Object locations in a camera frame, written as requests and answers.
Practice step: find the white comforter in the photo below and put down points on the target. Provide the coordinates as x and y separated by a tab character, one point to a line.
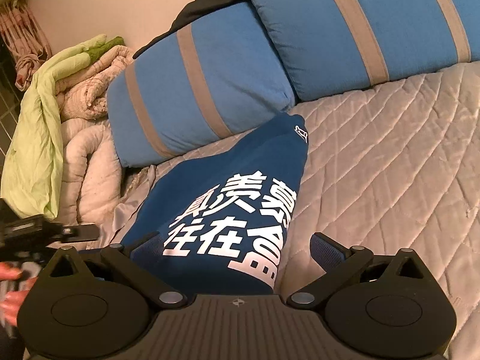
93	165

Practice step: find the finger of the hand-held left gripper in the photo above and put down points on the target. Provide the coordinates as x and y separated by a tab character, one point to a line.
80	232

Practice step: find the black garment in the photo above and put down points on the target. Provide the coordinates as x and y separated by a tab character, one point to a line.
210	3

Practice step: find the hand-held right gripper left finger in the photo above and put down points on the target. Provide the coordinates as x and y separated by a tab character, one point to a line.
149	250

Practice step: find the person's left hand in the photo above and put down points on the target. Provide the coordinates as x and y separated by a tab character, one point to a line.
15	303

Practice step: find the patterned pink quilt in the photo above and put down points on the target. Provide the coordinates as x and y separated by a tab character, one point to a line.
93	82

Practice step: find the grey bed sheet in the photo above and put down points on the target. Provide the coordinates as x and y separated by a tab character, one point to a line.
127	202

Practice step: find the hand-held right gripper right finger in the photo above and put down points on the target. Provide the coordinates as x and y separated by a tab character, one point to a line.
325	249

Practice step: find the pink patterned fabric bundle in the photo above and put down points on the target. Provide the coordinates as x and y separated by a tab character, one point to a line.
26	45

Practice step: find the blue grey-striped pillow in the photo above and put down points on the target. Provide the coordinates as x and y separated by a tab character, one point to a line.
337	26
210	75

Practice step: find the blue sweatshirt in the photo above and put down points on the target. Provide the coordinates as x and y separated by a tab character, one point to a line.
262	146

